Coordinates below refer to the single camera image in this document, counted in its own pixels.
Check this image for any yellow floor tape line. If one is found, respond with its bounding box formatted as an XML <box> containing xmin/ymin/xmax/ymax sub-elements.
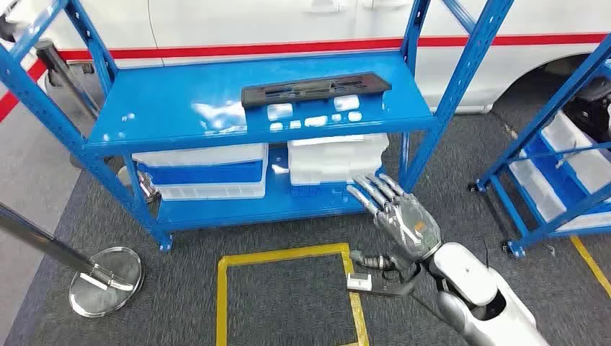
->
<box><xmin>570</xmin><ymin>236</ymin><xmax>611</xmax><ymax>299</ymax></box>

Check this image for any chrome metal cylinder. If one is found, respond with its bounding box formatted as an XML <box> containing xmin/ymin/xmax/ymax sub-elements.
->
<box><xmin>117</xmin><ymin>166</ymin><xmax>161</xmax><ymax>204</ymax></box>

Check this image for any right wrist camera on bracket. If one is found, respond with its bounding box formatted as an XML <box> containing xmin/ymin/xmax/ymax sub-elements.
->
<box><xmin>346</xmin><ymin>272</ymin><xmax>424</xmax><ymax>298</ymax></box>

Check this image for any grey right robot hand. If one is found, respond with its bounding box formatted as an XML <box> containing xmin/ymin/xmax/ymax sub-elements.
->
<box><xmin>347</xmin><ymin>173</ymin><xmax>443</xmax><ymax>271</ymax></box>

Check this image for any white translucent bin stack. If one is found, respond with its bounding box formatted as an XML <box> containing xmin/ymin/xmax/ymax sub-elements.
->
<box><xmin>287</xmin><ymin>133</ymin><xmax>390</xmax><ymax>187</ymax></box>

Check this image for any white car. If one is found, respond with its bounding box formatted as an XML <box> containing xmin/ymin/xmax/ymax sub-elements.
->
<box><xmin>0</xmin><ymin>0</ymin><xmax>611</xmax><ymax>115</ymax></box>

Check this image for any chrome barrier stanchion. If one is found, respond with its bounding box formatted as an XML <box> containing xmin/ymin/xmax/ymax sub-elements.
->
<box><xmin>34</xmin><ymin>39</ymin><xmax>104</xmax><ymax>118</ymax></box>
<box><xmin>0</xmin><ymin>203</ymin><xmax>144</xmax><ymax>319</ymax></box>

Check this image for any red barrier belt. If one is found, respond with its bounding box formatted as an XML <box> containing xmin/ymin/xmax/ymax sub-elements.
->
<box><xmin>0</xmin><ymin>59</ymin><xmax>49</xmax><ymax>123</ymax></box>
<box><xmin>57</xmin><ymin>32</ymin><xmax>611</xmax><ymax>62</ymax></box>

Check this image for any yellow floor tape square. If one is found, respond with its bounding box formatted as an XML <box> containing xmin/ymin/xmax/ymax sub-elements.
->
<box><xmin>215</xmin><ymin>242</ymin><xmax>371</xmax><ymax>346</ymax></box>

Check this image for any blue metal shelf rack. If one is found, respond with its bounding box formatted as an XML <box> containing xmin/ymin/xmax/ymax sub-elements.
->
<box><xmin>470</xmin><ymin>35</ymin><xmax>611</xmax><ymax>259</ymax></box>
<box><xmin>0</xmin><ymin>0</ymin><xmax>514</xmax><ymax>252</ymax></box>

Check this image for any white plastic bin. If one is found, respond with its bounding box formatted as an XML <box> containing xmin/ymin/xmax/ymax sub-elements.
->
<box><xmin>132</xmin><ymin>143</ymin><xmax>269</xmax><ymax>169</ymax></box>

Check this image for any blue plastic bin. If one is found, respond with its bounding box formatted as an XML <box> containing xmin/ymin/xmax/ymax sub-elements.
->
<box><xmin>137</xmin><ymin>159</ymin><xmax>266</xmax><ymax>186</ymax></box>
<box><xmin>290</xmin><ymin>183</ymin><xmax>357</xmax><ymax>199</ymax></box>

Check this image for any black plastic panel part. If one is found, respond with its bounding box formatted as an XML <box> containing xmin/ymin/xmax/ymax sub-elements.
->
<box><xmin>241</xmin><ymin>72</ymin><xmax>393</xmax><ymax>110</ymax></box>

